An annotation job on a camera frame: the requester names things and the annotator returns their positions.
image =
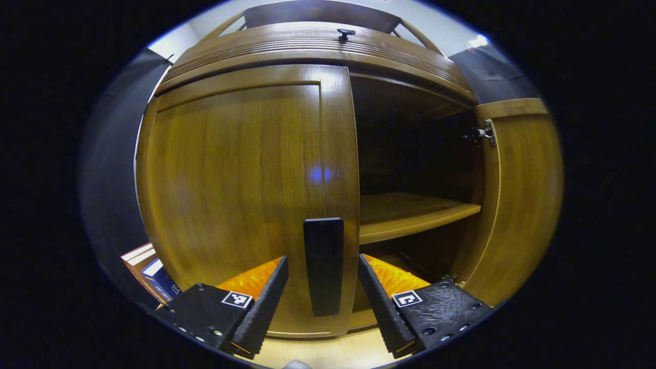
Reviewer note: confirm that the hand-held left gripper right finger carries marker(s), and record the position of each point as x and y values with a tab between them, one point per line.
384	307

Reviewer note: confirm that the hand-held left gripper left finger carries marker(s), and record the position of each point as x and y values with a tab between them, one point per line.
264	312

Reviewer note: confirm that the wooden cabinet door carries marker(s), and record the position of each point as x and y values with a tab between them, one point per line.
523	205
230	179

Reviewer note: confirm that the wooden double-door shoe cabinet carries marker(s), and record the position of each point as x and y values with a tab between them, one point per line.
405	154

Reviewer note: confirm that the metal door hinge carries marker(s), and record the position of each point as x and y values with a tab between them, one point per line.
486	133
451	280

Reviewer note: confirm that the wooden cabinet drawer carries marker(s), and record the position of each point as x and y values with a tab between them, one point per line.
287	37

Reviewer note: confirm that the wooden inner shelf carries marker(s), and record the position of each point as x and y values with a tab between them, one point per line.
405	215

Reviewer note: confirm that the red white book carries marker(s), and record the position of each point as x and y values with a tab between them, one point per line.
139	261
130	251

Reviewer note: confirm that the black drawer knob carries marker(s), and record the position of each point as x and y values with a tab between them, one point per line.
346	34

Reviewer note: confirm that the small ceiling light panel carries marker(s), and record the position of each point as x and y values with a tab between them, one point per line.
477	41

